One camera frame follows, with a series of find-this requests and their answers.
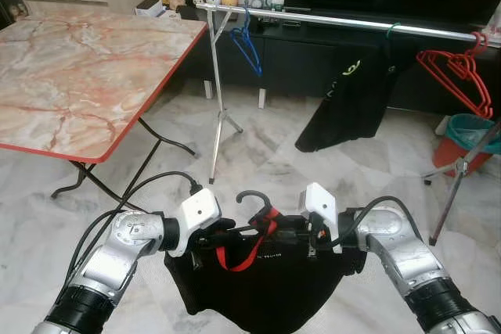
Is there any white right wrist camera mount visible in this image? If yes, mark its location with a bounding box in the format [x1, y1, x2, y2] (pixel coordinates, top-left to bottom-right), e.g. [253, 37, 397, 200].
[298, 183, 339, 255]

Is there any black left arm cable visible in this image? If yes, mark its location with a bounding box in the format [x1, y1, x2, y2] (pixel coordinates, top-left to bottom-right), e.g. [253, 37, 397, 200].
[63, 171, 206, 280]

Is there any black fonemax print shirt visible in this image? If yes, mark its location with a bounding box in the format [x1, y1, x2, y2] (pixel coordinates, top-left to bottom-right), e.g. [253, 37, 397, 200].
[295, 37, 402, 153]

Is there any black plastic hanger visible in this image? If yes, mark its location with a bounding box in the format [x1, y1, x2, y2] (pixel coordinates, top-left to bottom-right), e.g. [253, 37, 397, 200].
[236, 190, 273, 233]

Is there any marble top folding table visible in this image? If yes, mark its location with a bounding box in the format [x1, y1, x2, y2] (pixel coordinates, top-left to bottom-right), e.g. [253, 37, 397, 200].
[0, 9, 209, 214]

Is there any red plastic hangers bunch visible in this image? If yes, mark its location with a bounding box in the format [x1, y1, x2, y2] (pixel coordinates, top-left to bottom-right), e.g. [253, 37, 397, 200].
[416, 31, 495, 120]

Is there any black shirt red collar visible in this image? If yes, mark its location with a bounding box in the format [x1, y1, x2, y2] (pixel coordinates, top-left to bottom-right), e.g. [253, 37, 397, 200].
[163, 207, 357, 334]

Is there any silver metal clothes rack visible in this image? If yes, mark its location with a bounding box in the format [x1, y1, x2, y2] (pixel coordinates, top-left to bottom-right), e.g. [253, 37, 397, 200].
[195, 2, 501, 246]

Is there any white box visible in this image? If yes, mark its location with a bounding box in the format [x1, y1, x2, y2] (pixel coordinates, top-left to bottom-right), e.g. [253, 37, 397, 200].
[135, 0, 165, 17]

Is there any red waste bin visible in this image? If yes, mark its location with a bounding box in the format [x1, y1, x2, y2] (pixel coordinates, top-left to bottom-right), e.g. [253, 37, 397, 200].
[433, 137, 490, 178]

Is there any blue plastic hangers bunch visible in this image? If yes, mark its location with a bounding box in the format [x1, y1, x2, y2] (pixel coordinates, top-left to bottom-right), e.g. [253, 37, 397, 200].
[229, 7, 264, 77]

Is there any black television console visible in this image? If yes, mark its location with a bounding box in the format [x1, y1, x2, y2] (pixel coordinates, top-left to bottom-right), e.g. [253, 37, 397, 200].
[176, 5, 501, 116]

